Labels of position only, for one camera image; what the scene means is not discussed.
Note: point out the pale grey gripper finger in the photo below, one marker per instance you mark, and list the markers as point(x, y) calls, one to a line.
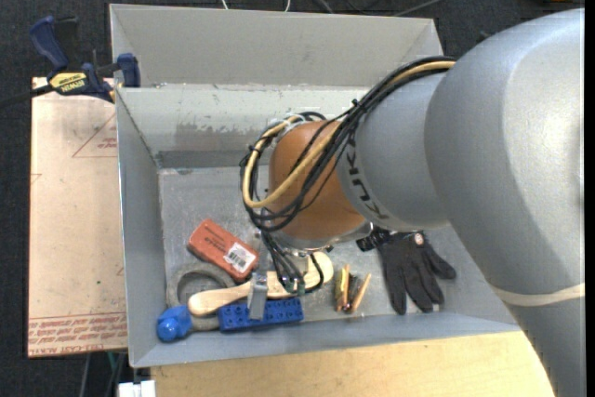
point(256, 302)

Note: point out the blue toy brick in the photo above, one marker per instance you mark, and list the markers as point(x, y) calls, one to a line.
point(279, 313)

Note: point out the pale wooden spoon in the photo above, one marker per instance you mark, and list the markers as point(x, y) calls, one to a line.
point(218, 298)

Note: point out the yellow and wood clothespin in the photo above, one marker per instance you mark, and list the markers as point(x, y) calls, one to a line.
point(340, 288)

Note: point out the dark green clothespin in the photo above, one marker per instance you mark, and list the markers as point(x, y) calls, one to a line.
point(353, 288)

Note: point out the orange block with barcode label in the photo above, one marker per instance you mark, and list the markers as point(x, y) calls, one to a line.
point(216, 244)

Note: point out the orange wooden stick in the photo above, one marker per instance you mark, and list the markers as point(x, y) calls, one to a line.
point(361, 293)

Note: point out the grey tape roll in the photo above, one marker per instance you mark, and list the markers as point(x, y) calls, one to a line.
point(175, 288)

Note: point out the black glove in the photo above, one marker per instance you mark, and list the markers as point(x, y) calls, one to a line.
point(409, 267)

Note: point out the brown cardboard board, red print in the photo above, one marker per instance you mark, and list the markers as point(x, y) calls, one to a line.
point(74, 209)

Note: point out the grey metal bin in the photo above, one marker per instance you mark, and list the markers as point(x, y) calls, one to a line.
point(279, 56)

